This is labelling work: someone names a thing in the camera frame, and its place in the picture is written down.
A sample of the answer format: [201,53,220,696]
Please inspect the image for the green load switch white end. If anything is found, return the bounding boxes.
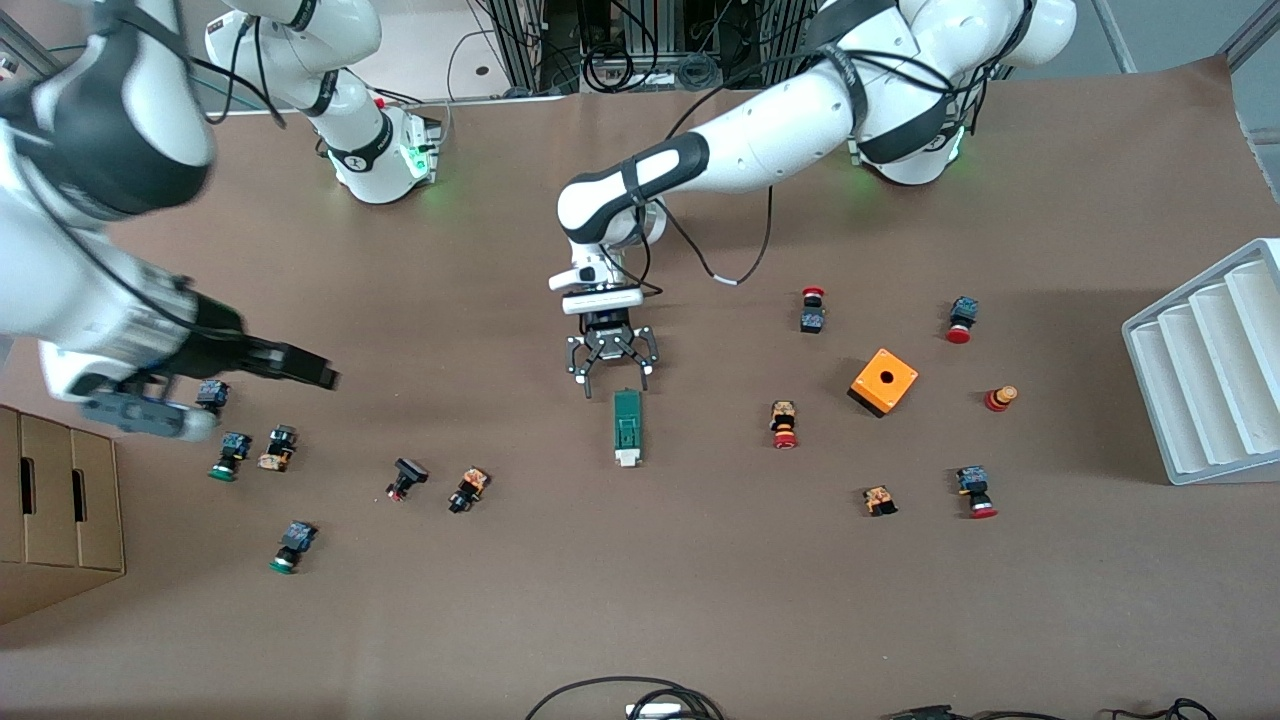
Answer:
[612,389,645,469]

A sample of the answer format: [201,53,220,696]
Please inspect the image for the brown cardboard bin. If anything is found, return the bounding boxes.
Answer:
[68,425,128,599]
[18,412,81,613]
[0,403,26,626]

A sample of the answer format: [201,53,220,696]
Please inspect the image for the brown table cover mat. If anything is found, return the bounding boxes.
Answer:
[0,55,1280,720]

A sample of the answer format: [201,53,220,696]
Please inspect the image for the grey ribbed plastic tray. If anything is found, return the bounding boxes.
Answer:
[1121,237,1280,487]

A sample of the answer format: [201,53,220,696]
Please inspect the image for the beige black switch block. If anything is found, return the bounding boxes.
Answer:
[257,425,298,473]

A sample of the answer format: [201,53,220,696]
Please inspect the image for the black flat-head switch red contacts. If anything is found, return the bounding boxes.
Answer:
[385,457,430,502]

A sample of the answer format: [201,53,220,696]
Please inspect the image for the black selector switch orange block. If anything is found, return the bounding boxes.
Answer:
[448,466,491,515]

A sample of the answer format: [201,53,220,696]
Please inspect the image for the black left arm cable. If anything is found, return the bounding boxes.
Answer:
[665,185,776,288]

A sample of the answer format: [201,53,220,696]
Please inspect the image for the orange button enclosure box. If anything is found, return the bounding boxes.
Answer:
[847,347,920,419]

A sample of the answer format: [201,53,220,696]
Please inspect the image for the aluminium rack with cables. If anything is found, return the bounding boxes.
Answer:
[478,0,906,96]

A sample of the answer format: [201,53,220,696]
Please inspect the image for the black looped cable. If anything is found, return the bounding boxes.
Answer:
[523,676,726,720]

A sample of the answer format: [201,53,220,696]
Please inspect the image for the black cable bundle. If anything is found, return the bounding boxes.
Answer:
[880,704,1061,720]
[1100,697,1221,720]

